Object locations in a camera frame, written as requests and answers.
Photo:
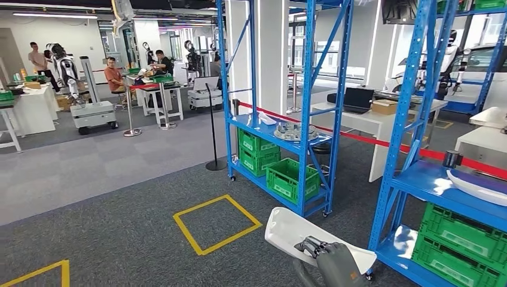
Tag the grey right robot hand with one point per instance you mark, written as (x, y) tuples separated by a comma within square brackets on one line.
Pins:
[(336, 269)]

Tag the white curved plastic part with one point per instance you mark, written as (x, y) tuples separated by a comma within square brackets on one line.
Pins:
[(267, 119), (289, 229), (487, 196)]

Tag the blue steel shelf rack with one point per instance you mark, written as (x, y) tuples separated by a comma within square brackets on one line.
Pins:
[(481, 95), (243, 121), (420, 182)]

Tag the grey cast metal part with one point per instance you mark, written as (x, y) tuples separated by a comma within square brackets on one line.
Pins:
[(293, 132)]

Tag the green plastic crate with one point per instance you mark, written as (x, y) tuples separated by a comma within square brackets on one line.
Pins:
[(449, 4), (253, 144), (285, 186), (255, 164), (443, 265), (455, 233), (491, 4)]

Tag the black round stool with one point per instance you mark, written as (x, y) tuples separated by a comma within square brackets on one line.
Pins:
[(321, 148)]

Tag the red barrier tape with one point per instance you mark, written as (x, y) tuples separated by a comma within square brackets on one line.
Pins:
[(372, 140)]

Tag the yellow floor tape square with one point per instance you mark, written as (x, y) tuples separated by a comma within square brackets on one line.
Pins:
[(65, 273), (186, 231)]

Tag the black pole stand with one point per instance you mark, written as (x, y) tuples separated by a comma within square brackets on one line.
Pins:
[(216, 164)]

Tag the cardboard box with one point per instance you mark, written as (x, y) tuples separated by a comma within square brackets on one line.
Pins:
[(384, 107)]

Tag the black hard case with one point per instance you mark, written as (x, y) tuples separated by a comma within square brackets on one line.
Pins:
[(336, 99)]

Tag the black laptop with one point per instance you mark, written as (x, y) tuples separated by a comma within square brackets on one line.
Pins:
[(358, 99)]

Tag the chrome stanchion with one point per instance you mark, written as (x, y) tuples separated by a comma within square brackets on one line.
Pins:
[(130, 111), (164, 107), (294, 95)]

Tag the white wheeled cart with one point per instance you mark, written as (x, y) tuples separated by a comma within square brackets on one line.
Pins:
[(204, 97)]

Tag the person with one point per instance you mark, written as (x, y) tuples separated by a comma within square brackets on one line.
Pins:
[(114, 77), (39, 61), (164, 63), (216, 67)]

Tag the white black humanoid robot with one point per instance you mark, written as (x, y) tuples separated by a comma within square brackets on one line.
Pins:
[(65, 69), (450, 59)]

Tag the dark humanoid robot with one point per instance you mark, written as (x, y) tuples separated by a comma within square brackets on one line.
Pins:
[(148, 53), (193, 59)]

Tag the white wheeled lift stand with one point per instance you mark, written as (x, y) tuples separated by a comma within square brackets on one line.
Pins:
[(93, 115)]

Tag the white cabinet table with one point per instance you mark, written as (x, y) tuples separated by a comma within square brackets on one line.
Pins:
[(35, 115)]

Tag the black barrier tape post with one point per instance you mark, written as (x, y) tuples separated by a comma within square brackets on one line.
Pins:
[(452, 159), (236, 107)]

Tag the black wall monitor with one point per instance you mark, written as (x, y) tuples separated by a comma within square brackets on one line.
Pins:
[(396, 12)]

